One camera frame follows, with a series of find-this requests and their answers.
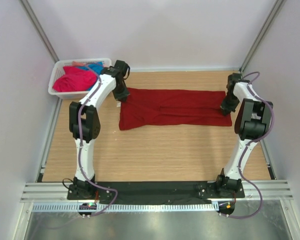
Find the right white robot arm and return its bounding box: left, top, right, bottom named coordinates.
left=215, top=71, right=274, bottom=198

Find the dark red t-shirt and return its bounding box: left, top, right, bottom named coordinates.
left=118, top=88, right=232, bottom=131

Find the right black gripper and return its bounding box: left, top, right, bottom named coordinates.
left=220, top=93, right=240, bottom=117

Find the crimson shirt in basket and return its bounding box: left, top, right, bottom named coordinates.
left=52, top=66, right=97, bottom=93

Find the white plastic laundry basket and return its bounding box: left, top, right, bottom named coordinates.
left=48, top=58, right=112, bottom=99

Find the aluminium frame rail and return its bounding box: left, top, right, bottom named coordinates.
left=20, top=180, right=294, bottom=202

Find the white slotted cable duct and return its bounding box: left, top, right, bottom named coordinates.
left=32, top=202, right=219, bottom=213

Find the blue shirt in basket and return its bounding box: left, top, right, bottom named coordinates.
left=77, top=61, right=104, bottom=75

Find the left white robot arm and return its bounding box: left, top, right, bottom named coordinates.
left=67, top=60, right=130, bottom=200

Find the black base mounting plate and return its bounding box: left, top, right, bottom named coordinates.
left=67, top=181, right=245, bottom=205

